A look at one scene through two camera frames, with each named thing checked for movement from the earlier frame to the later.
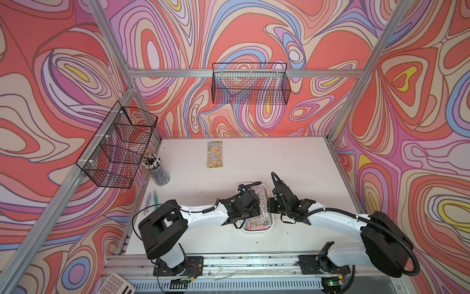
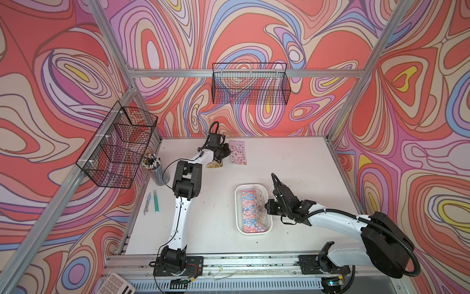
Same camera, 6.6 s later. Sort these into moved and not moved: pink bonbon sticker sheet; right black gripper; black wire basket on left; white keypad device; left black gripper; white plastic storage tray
Moved: pink bonbon sticker sheet; left black gripper
Not moved: black wire basket on left; white keypad device; right black gripper; white plastic storage tray
